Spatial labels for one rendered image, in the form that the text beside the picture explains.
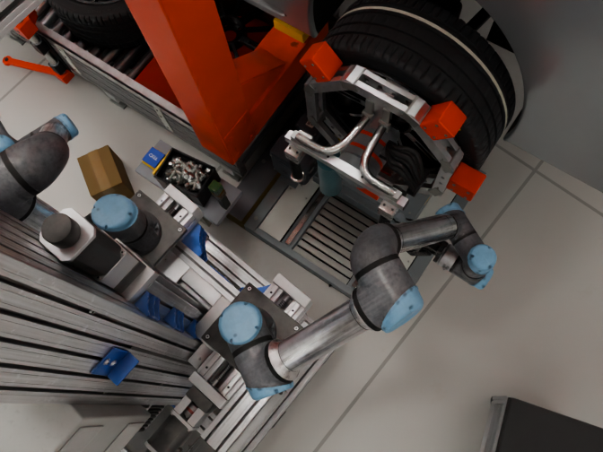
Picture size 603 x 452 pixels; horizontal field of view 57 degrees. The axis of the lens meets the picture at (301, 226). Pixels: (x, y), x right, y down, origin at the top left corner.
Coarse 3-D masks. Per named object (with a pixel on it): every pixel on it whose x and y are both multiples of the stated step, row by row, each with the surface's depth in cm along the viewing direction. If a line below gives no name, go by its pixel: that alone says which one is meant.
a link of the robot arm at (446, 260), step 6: (450, 246) 164; (444, 252) 164; (450, 252) 163; (456, 252) 163; (444, 258) 164; (450, 258) 163; (456, 258) 163; (438, 264) 166; (444, 264) 164; (450, 264) 163; (444, 270) 166
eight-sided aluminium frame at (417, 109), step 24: (336, 72) 165; (360, 72) 158; (312, 96) 179; (384, 96) 155; (408, 96) 154; (312, 120) 195; (408, 120) 155; (432, 144) 159; (456, 144) 162; (384, 168) 204; (456, 168) 166; (432, 192) 185
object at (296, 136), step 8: (368, 104) 160; (368, 112) 164; (360, 120) 165; (368, 120) 165; (360, 128) 164; (296, 136) 165; (304, 136) 165; (352, 136) 164; (304, 144) 165; (312, 144) 163; (320, 144) 164; (336, 144) 163; (344, 144) 163; (320, 152) 163; (328, 152) 163; (336, 152) 163
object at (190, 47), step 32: (128, 0) 140; (160, 0) 129; (192, 0) 139; (160, 32) 145; (192, 32) 147; (160, 64) 167; (192, 64) 155; (224, 64) 170; (192, 96) 174; (224, 96) 181; (224, 128) 193; (224, 160) 217
